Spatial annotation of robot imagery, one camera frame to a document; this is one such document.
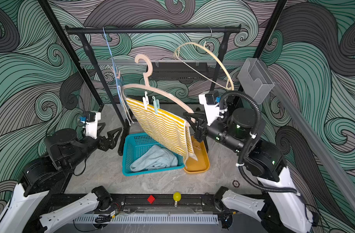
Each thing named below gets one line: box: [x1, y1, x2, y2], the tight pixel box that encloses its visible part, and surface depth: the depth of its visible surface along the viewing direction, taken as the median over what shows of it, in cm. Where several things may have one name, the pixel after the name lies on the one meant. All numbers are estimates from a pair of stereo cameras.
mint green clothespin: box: [151, 96, 160, 115], surface depth 56 cm
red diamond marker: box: [146, 194, 156, 204], surface depth 74 cm
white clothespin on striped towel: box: [142, 91, 150, 111], surface depth 60 cm
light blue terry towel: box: [129, 144, 178, 172], surface depth 84 cm
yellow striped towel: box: [126, 98, 198, 167], surface depth 60 cm
